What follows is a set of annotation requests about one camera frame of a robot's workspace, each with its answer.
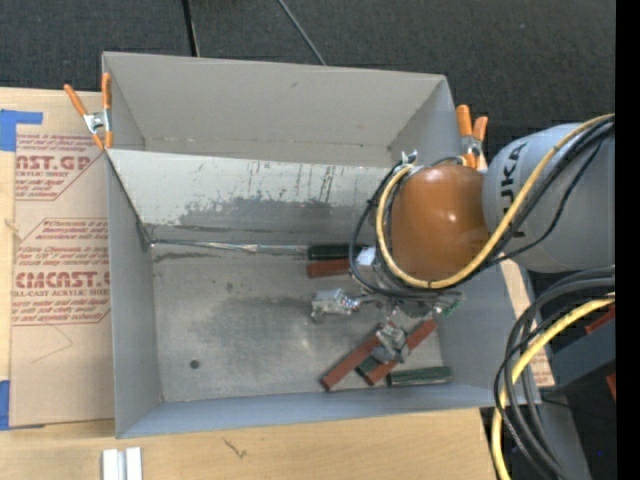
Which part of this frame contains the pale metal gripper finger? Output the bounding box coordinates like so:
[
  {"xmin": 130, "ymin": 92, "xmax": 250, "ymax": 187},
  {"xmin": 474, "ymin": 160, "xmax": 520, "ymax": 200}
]
[
  {"xmin": 310, "ymin": 287, "xmax": 362, "ymax": 324},
  {"xmin": 374, "ymin": 321, "xmax": 412, "ymax": 364}
]

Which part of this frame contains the dark green flat block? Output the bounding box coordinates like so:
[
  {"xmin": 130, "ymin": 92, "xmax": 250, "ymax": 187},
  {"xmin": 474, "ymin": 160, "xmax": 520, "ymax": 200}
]
[
  {"xmin": 355, "ymin": 354, "xmax": 382, "ymax": 377},
  {"xmin": 386, "ymin": 365, "xmax": 454, "ymax": 387},
  {"xmin": 306, "ymin": 243, "xmax": 367, "ymax": 262}
]

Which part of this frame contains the long red-brown flat block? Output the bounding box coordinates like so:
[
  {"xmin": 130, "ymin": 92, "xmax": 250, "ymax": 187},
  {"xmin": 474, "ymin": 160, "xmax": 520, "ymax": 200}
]
[{"xmin": 319, "ymin": 317, "xmax": 439, "ymax": 393}]

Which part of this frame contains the grey metal bin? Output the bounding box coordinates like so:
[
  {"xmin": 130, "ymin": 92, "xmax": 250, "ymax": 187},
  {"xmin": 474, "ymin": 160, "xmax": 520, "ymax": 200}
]
[{"xmin": 101, "ymin": 51, "xmax": 544, "ymax": 440}]

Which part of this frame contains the brown cardboard board, red print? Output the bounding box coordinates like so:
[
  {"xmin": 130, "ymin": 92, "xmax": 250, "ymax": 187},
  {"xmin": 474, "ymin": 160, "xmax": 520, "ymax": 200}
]
[{"xmin": 0, "ymin": 86, "xmax": 556, "ymax": 432}]

